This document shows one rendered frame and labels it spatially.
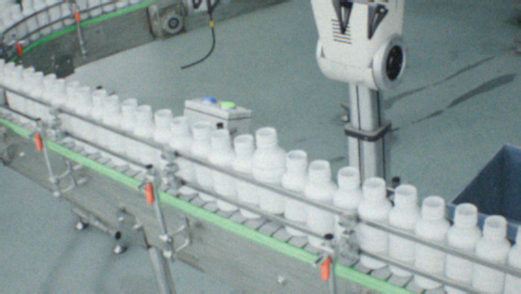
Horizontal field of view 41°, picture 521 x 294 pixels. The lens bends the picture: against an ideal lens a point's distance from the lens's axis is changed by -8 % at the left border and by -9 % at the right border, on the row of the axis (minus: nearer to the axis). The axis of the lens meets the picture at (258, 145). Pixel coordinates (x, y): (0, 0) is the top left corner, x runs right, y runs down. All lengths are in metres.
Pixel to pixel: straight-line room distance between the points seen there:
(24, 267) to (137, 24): 1.19
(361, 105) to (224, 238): 0.68
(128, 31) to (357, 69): 1.34
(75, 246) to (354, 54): 1.85
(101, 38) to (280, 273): 1.75
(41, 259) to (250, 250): 1.97
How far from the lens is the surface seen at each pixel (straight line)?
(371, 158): 2.08
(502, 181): 1.86
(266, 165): 1.36
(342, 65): 1.95
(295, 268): 1.41
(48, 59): 2.91
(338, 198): 1.29
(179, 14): 2.98
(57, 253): 3.35
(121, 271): 3.13
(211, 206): 1.54
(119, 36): 3.03
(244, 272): 1.54
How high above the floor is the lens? 1.82
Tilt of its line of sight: 28 degrees down
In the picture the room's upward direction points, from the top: 8 degrees counter-clockwise
